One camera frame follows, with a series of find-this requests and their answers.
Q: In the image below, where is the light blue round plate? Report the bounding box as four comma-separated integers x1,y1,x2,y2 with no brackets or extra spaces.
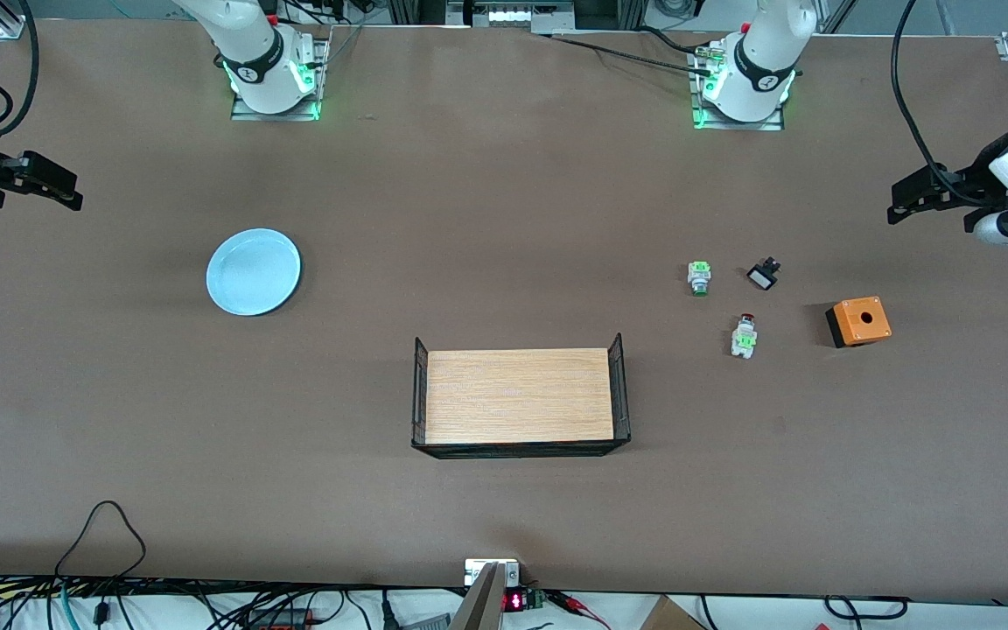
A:
206,228,303,317

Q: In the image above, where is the red push button switch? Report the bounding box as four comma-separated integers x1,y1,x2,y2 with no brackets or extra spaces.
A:
730,312,759,360

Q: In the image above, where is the white power strip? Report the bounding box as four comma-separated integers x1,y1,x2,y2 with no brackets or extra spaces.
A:
447,0,575,34

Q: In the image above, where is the black power adapter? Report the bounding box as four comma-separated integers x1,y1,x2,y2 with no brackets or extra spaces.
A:
241,608,317,630

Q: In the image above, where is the brown cardboard piece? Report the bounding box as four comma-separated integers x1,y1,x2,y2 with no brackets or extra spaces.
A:
640,595,706,630

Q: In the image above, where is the red clip lead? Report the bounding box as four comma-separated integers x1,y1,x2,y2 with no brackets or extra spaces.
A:
543,591,614,630

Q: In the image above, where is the orange button enclosure box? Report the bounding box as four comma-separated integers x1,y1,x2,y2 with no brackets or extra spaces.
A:
825,296,893,349

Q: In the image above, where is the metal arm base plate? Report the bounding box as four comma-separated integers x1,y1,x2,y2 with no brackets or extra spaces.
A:
689,44,787,132
231,35,332,122

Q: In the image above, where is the short thick black cable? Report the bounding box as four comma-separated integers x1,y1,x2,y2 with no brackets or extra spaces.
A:
640,24,706,55

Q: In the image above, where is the looped thin black cable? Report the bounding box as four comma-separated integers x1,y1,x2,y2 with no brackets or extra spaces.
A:
53,500,148,583

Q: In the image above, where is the long thin black cable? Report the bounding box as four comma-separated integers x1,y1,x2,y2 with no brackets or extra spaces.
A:
532,24,719,75

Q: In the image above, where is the flat looped black cable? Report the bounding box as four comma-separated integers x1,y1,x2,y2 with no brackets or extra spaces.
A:
823,595,909,620

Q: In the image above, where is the wooden tray with wire sides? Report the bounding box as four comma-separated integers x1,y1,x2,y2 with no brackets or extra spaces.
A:
411,332,632,460

